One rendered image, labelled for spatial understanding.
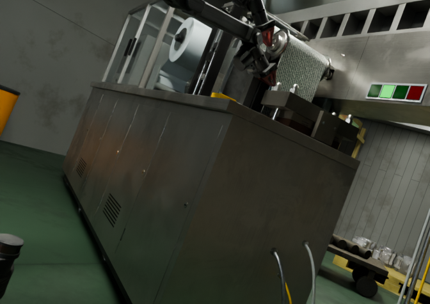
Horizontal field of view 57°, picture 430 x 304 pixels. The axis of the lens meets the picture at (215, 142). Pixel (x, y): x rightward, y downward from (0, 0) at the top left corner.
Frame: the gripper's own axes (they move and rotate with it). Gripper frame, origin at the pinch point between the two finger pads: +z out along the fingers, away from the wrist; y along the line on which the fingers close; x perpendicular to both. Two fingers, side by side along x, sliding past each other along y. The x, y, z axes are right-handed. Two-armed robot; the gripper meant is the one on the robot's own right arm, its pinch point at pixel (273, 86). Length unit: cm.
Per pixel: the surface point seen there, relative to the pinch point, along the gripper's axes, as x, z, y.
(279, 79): 4.0, -0.6, 0.3
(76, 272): -112, 20, -34
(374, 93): 24.3, 20.7, 24.1
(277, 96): -8.2, -1.7, 13.3
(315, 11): 64, -1, -36
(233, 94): -1.4, 5.9, -38.1
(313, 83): 17.4, 11.7, 0.3
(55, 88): -52, -20, -351
